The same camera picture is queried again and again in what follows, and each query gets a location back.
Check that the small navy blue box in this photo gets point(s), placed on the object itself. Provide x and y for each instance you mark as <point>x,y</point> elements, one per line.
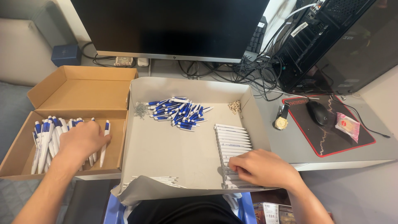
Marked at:
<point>66,55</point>

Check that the pink snack packet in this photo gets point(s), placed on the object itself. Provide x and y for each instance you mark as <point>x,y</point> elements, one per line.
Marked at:
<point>346,126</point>

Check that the white paper label tag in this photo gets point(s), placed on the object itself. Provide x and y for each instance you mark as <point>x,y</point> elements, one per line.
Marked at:
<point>299,29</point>

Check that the black red mouse pad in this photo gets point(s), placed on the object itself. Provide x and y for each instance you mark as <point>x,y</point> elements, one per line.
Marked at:
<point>329,140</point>

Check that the bundle of white pen refills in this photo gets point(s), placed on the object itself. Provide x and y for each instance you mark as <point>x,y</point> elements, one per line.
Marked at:
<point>161,179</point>

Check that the black computer mouse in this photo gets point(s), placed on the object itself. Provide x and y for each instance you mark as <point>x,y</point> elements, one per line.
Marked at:
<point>317,112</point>

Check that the black shorts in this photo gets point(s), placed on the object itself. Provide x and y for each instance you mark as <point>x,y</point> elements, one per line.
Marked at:
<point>186,211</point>

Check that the row of white pen barrels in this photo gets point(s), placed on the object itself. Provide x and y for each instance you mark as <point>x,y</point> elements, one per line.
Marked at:
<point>231,141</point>

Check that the black computer tower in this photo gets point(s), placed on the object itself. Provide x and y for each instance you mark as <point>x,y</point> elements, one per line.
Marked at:
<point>342,46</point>

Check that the black keyboard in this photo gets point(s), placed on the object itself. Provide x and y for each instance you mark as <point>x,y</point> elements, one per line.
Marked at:
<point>258,37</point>

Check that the white pink small packet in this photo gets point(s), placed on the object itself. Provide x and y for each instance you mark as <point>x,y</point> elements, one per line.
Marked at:
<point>123,61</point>

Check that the grey sofa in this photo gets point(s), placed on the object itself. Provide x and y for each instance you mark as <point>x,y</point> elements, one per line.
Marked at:
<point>25,46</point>

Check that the white earbuds case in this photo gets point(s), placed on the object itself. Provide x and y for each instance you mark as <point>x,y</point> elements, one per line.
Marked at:
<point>143,62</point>

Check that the person's right fingers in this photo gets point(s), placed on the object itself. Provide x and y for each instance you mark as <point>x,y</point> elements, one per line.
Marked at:
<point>239,165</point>

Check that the person's left fingers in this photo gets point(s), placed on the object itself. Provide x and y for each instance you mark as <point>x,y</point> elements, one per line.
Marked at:
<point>96,133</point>

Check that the pile of assembled pens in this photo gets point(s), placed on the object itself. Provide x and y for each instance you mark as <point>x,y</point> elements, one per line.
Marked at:
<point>45,137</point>

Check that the gold wristwatch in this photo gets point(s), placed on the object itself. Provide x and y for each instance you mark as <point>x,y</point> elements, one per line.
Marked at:
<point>280,123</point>

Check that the black computer monitor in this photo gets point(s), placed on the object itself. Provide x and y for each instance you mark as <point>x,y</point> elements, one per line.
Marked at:
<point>171,25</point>

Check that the pile of metal springs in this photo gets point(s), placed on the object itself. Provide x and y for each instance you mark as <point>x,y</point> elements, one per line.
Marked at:
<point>141,109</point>

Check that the blue plastic stool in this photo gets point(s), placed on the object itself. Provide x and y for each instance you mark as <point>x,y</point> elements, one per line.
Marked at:
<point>112,211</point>

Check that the brown cardboard box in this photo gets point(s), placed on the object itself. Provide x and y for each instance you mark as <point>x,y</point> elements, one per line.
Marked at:
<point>80,90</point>

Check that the blue white ballpoint pen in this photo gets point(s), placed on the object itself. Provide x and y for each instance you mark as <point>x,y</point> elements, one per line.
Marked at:
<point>102,155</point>

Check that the grey cardboard tray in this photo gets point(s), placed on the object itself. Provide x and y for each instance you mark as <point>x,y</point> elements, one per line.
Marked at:
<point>168,146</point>

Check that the pile of small beige parts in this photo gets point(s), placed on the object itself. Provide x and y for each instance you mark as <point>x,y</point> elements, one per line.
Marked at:
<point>234,106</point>

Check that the printed cardboard box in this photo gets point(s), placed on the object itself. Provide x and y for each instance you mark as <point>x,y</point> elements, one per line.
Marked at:
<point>267,214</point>

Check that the person's right hand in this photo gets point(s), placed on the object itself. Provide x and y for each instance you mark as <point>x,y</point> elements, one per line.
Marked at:
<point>267,171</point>

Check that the pile of blue pen tops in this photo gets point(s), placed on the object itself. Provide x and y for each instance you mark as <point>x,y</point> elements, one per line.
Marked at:
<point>180,113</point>

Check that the person's left hand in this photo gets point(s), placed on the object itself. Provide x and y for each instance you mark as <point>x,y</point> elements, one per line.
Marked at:
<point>80,143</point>

